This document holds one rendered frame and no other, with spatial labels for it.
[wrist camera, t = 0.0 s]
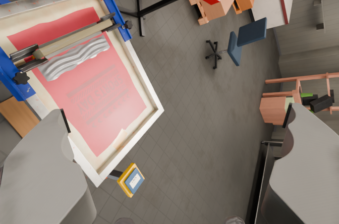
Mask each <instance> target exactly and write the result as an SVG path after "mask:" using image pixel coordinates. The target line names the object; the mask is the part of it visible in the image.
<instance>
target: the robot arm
mask: <svg viewBox="0 0 339 224"><path fill-rule="evenodd" d="M282 128H285V131H286V134H285V138H284V141H283V143H282V147H281V150H280V153H281V155H282V158H281V159H278V160H277V161H276V162H275V163H274V166H273V169H272V173H271V176H270V179H269V183H268V186H267V189H266V193H265V196H264V199H263V202H262V206H261V213H262V216H263V217H264V219H265V220H266V221H267V223H268V224H339V135H338V134H337V133H336V132H334V131H333V130H332V129H331V128H330V127H329V126H327V125H326V124H325V123H324V122H323V121H321V120H320V119H319V118H318V117H317V116H315V115H314V114H313V113H312V112H310V111H309V110H308V109H306V108H305V107H304V106H303V105H302V104H300V103H296V102H295V103H291V102H290V103H289V106H288V109H287V113H286V116H285V120H284V123H283V126H282ZM69 133H71V130H70V127H69V124H68V121H67V118H66V116H65V113H64V110H63V108H61V109H54V110H52V111H51V112H50V113H49V114H48V115H47V116H46V117H44V118H43V119H42V120H41V121H40V122H39V123H38V124H37V125H36V126H35V127H34V128H33V129H32V130H31V131H30V132H29V133H28V134H27V135H26V136H25V137H24V138H23V139H22V140H21V141H20V142H19V143H18V144H17V145H16V147H15V148H14V149H13V150H12V151H11V153H10V154H9V155H8V157H7V158H6V160H5V161H4V163H3V165H2V166H1V168H0V224H92V223H93V222H94V220H95V218H96V208H95V205H94V202H93V199H92V196H91V193H90V190H89V188H88V185H87V182H86V179H85V176H84V174H83V171H82V168H81V166H80V165H79V164H77V163H74V162H73V159H74V153H73V150H72V147H71V145H70V142H69V139H68V135H69Z"/></svg>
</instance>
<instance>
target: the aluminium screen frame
mask: <svg viewBox="0 0 339 224"><path fill-rule="evenodd" d="M67 1H70V0H20V1H15V2H11V3H7V4H3V5H0V20H4V19H7V18H11V17H14V16H18V15H21V14H25V13H28V12H32V11H36V10H39V9H42V8H46V7H49V6H53V5H56V4H60V3H63V2H67ZM98 1H99V3H100V5H101V7H102V9H103V11H104V13H105V15H108V14H110V12H109V10H108V8H107V6H106V4H105V2H104V1H103V0H98ZM114 32H115V34H116V36H117V38H118V40H119V42H120V44H121V45H122V47H123V49H124V51H125V53H126V55H127V57H128V59H129V61H130V63H131V65H132V67H133V69H134V71H135V72H136V74H137V76H138V78H139V80H140V82H141V84H142V86H143V88H144V90H145V92H146V94H147V96H148V97H149V99H150V101H151V103H152V105H153V107H154V111H153V112H152V113H151V114H150V115H149V116H148V117H147V118H146V119H145V121H144V122H143V123H142V124H141V125H140V126H139V127H138V128H137V129H136V130H135V131H134V132H133V133H132V135H131V136H130V137H129V138H128V139H127V140H126V141H125V142H124V143H123V144H122V145H121V146H120V148H119V149H118V150H117V151H116V152H115V153H114V154H113V155H112V156H111V157H110V158H109V159H108V160H107V162H106V163H105V164H104V165H103V166H102V167H101V168H100V169H99V170H98V171H97V172H96V171H95V170H94V168H93V167H92V166H91V164H90V163H89V162H88V161H87V159H86V158H85V157H84V155H83V154H82V153H81V152H80V150H79V149H78V148H77V146H76V145H75V144H74V143H73V141H72V140H71V139H70V137H69V136H68V139H69V142H70V145H71V147H72V150H73V153H74V159H73V162H74V163H77V164H79V165H80V166H81V168H82V171H83V174H84V176H85V177H86V178H87V180H88V181H89V182H90V183H91V185H92V186H94V187H98V186H99V185H100V184H101V183H102V182H103V180H104V179H105V178H106V177H107V176H108V175H109V173H110V172H111V171H112V170H113V169H114V168H115V167H116V166H117V164H118V163H119V162H120V161H121V160H122V159H123V157H124V156H125V155H126V154H127V153H128V152H129V151H130V149H131V148H132V147H133V146H134V145H135V144H136V142H137V141H138V140H139V139H140V138H141V137H142V136H143V134H144V133H145V132H146V131H147V130H148V129H149V128H150V126H151V125H152V124H153V123H154V122H155V121H156V119H157V118H158V117H159V116H160V115H161V114H162V113H163V111H164V109H163V107H162V105H161V103H160V101H159V99H158V97H157V95H156V93H155V91H154V89H153V87H152V85H151V83H150V81H149V79H148V77H147V75H146V73H145V71H144V69H143V67H142V65H141V63H140V61H139V59H138V57H137V55H136V53H135V51H134V49H133V47H132V45H131V43H130V41H129V40H128V41H126V42H124V40H123V38H122V36H121V34H120V32H119V30H118V28H117V29H114ZM24 102H25V104H26V105H27V106H28V107H29V108H30V110H31V111H32V112H33V113H34V115H35V116H36V117H37V118H38V119H39V121H41V120H42V119H43V118H44V117H46V116H47V115H48V114H49V113H50V112H49V111H48V109H47V108H46V107H45V105H44V104H43V103H42V102H41V100H40V99H39V98H38V96H37V95H36V94H34V95H33V96H31V97H29V98H27V99H26V100H25V101H24Z"/></svg>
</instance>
